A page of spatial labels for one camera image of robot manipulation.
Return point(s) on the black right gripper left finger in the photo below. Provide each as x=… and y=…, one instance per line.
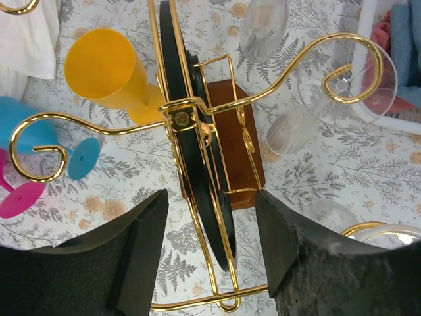
x=110, y=270

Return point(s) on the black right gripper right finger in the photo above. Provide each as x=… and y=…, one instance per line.
x=312, y=270

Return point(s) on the frosted clear wine glass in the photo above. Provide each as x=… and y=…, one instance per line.
x=339, y=219

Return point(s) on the yellow plastic goblet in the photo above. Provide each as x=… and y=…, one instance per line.
x=103, y=67

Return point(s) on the ribbed clear wine glass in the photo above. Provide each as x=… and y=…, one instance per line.
x=263, y=28

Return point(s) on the blue plastic wine glass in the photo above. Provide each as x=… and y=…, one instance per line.
x=82, y=158

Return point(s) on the pink plastic wine glass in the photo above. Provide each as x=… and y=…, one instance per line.
x=19, y=199

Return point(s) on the red cloth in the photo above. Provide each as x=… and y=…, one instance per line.
x=385, y=99

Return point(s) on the white cloth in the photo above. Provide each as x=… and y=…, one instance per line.
x=28, y=45

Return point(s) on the white plastic basket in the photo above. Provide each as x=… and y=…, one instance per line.
x=371, y=12

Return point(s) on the blue cloth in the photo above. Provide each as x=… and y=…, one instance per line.
x=405, y=50

